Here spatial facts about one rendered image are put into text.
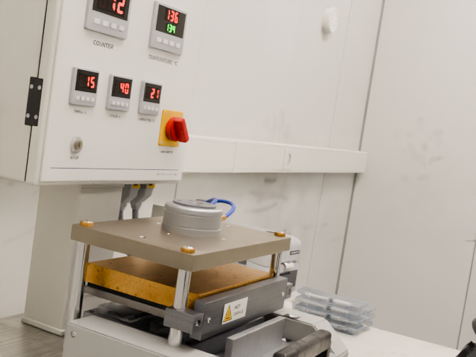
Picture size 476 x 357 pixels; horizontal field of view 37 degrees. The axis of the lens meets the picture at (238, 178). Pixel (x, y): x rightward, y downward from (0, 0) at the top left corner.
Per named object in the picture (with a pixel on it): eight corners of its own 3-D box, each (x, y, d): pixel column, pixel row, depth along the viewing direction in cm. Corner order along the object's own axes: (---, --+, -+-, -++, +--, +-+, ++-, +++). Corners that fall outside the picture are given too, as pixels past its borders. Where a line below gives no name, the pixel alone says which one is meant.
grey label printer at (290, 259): (191, 281, 201) (200, 222, 199) (229, 274, 217) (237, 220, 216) (265, 304, 188) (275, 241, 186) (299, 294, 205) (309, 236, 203)
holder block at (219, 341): (80, 329, 91) (83, 309, 91) (167, 304, 108) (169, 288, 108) (187, 367, 83) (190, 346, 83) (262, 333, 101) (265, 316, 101)
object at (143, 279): (83, 292, 90) (92, 219, 90) (177, 272, 110) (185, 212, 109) (195, 328, 82) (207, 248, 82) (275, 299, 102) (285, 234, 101)
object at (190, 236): (25, 282, 91) (37, 183, 90) (161, 258, 118) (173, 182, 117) (182, 333, 79) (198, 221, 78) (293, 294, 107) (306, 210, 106)
